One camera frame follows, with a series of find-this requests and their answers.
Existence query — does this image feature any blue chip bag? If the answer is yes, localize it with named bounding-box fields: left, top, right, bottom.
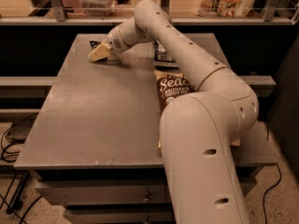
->
left=153, top=42, right=178, bottom=68

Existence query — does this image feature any black cable right floor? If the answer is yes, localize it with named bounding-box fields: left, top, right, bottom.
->
left=262, top=163, right=283, bottom=224

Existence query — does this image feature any printed snack bag on shelf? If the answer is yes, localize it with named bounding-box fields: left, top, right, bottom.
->
left=195, top=0, right=255, bottom=18

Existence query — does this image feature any black cables left floor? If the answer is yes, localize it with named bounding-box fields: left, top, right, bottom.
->
left=0, top=113, right=43, bottom=224

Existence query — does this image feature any grey table with drawers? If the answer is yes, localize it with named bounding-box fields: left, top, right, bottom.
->
left=15, top=35, right=275, bottom=224

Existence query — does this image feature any sea salt tortilla chips bag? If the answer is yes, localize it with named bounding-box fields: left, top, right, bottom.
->
left=153, top=68, right=242, bottom=149

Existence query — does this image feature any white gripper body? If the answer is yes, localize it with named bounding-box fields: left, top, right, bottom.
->
left=105, top=26, right=130, bottom=53

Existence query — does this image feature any metal shelf rack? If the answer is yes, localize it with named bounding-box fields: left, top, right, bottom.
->
left=0, top=0, right=299, bottom=25

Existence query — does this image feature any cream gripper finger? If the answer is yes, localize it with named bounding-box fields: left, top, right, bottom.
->
left=88, top=43, right=112, bottom=62

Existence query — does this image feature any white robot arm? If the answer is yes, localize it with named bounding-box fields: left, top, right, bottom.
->
left=89, top=0, right=259, bottom=224

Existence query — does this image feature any black rxbar chocolate bar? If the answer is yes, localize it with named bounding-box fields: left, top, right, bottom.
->
left=90, top=41, right=101, bottom=49

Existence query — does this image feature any black power adapter box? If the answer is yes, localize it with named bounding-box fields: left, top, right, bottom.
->
left=5, top=119, right=34, bottom=142

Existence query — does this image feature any clear plastic container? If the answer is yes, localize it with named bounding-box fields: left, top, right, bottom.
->
left=80, top=0, right=116, bottom=16

